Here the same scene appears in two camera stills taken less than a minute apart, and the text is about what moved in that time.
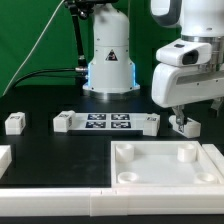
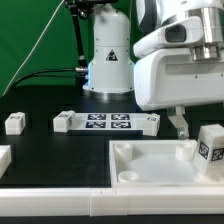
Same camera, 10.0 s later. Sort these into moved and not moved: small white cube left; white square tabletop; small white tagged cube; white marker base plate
Moved: small white tagged cube
Not moved: white square tabletop; small white cube left; white marker base plate
